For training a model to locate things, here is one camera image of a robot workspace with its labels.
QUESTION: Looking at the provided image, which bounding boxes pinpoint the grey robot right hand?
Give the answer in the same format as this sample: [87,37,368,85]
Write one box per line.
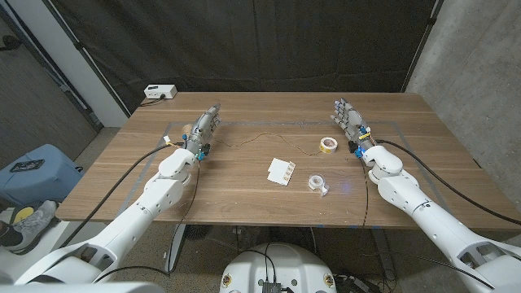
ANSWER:
[330,97,378,158]

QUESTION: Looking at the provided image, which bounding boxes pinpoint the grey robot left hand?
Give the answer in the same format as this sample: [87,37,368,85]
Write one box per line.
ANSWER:
[184,103,223,162]

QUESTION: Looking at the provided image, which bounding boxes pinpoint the brown twine strand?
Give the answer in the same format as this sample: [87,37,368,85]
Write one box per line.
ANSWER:
[214,131,322,157]

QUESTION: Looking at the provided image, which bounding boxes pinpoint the white yellow sticker roll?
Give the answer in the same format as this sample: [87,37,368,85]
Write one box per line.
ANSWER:
[319,137,339,155]

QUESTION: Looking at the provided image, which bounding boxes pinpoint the clear tape roll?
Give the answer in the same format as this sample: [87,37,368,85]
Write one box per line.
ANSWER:
[307,173,331,198]

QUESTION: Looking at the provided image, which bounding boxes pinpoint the white sticker sheet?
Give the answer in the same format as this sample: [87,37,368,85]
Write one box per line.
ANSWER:
[266,157,297,187]

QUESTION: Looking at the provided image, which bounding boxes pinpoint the white power socket box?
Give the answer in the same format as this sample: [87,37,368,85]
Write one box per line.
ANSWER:
[143,84,178,100]

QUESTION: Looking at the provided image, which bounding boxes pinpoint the black backdrop curtain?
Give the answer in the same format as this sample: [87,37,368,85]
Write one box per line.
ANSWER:
[42,0,444,116]

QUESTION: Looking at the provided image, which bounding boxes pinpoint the black backdrop stand pole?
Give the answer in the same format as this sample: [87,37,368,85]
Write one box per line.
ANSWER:
[401,0,444,94]
[40,0,134,119]

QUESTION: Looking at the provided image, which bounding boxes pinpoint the grey table leg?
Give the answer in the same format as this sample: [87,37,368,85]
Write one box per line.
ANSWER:
[164,223,188,273]
[372,227,398,282]

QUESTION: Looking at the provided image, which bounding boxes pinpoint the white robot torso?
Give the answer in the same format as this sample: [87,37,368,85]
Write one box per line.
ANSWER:
[219,243,338,293]

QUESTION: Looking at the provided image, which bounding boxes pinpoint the floor power strip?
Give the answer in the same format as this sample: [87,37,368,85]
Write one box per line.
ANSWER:
[333,274,382,293]

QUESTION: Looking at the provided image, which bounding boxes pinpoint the blue chair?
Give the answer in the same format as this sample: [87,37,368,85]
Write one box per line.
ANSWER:
[0,143,85,207]

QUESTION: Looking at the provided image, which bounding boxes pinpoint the black torso connector box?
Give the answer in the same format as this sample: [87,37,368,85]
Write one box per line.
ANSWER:
[261,280,295,293]

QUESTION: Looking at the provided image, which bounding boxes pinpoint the black flat device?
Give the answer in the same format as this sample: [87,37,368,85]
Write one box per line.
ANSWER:
[10,159,46,173]

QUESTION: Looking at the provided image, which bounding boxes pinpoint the grey sneaker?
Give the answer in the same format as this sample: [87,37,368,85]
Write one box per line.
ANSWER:
[0,199,62,256]

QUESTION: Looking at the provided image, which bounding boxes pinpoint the yellow black shoe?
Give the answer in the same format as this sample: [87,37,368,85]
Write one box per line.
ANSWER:
[8,205,36,227]

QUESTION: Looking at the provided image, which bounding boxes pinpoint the black socket box cable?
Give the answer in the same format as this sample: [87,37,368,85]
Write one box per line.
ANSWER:
[139,94,167,107]

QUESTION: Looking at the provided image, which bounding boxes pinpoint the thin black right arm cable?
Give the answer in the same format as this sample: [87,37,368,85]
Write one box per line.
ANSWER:
[357,156,370,227]

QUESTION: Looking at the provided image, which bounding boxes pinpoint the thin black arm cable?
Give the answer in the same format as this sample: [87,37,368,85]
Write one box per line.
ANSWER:
[92,161,202,284]
[357,156,370,227]

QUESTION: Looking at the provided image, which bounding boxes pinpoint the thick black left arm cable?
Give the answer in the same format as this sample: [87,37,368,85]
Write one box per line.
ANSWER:
[59,142,185,249]

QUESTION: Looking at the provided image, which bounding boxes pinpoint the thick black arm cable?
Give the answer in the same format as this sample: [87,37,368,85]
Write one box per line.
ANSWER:
[374,138,521,227]
[59,142,185,249]

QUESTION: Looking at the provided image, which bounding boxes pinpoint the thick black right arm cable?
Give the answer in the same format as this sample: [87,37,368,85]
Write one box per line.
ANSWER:
[374,138,521,227]

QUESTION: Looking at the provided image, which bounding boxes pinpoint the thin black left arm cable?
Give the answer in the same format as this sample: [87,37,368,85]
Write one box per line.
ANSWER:
[92,161,202,284]

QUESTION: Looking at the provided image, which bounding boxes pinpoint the black wall rail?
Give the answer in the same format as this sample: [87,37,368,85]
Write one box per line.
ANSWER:
[0,3,103,132]

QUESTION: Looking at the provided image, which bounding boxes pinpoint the thin black torso cable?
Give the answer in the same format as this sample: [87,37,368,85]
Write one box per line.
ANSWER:
[239,243,278,284]

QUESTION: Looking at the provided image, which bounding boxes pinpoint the black wall hook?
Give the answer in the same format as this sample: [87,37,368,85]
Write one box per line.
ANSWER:
[0,34,24,52]

